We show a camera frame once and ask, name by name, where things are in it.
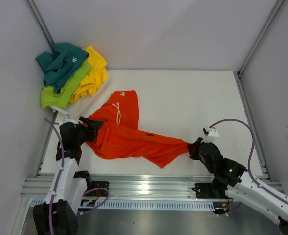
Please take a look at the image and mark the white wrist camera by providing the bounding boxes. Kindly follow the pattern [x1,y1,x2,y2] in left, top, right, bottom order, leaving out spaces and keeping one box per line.
[201,127,219,143]
[57,116,80,126]

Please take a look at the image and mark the white slotted cable duct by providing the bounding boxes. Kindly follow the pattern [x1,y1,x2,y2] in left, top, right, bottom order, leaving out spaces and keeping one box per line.
[30,200,239,211]

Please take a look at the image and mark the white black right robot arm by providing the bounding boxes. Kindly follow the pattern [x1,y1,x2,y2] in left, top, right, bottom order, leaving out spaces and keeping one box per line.
[187,138,288,235]

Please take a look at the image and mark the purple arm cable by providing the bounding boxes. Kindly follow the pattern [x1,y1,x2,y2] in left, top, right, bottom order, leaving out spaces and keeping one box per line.
[208,118,288,215]
[44,118,110,235]

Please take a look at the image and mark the aluminium frame post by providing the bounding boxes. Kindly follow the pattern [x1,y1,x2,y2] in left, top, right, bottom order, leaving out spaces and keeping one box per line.
[25,0,54,49]
[236,0,288,79]

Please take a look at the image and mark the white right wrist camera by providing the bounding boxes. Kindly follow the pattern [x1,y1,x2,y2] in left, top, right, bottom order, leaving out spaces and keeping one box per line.
[201,127,219,143]

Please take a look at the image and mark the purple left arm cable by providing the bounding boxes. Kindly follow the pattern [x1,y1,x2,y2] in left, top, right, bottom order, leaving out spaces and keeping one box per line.
[44,118,110,235]

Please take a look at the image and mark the teal shorts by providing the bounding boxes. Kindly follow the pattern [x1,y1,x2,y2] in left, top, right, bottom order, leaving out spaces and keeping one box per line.
[35,43,89,94]

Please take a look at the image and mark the yellow shorts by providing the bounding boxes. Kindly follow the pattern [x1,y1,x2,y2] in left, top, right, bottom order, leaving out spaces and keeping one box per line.
[69,45,108,103]

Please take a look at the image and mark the aluminium frame post right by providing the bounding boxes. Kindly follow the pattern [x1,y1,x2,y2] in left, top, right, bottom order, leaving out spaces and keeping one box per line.
[236,0,288,79]

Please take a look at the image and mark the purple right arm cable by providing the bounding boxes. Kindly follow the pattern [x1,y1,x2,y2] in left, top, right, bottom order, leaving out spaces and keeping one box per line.
[208,118,288,215]

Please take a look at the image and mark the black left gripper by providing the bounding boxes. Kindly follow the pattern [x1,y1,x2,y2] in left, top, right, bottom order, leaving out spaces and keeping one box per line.
[74,117,104,146]

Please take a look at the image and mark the orange shorts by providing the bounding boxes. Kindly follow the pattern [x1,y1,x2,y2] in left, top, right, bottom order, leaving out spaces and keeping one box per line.
[88,90,188,168]

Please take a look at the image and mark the aluminium frame post left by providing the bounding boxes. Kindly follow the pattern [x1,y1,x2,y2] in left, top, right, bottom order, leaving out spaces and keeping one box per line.
[25,0,54,49]

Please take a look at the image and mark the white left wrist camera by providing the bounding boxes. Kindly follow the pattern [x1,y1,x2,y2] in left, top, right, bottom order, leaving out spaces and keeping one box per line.
[57,116,80,126]

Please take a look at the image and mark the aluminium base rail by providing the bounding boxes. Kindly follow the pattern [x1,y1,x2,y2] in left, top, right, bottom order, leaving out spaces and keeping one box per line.
[20,174,288,203]

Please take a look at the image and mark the lime green shorts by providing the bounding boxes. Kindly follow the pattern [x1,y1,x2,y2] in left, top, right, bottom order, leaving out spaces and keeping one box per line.
[40,60,91,109]

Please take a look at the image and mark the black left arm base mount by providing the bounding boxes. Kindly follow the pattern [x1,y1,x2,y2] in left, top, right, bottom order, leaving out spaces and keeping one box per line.
[74,171,109,197]

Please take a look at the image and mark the white perforated plastic basket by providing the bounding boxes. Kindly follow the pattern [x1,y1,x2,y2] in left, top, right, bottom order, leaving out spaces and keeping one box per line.
[49,78,110,118]

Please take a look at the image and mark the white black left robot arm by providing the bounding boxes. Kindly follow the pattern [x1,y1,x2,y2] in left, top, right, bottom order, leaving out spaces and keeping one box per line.
[33,117,109,235]

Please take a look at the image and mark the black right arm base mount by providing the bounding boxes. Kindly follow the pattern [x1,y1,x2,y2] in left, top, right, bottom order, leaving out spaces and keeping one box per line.
[191,178,228,199]

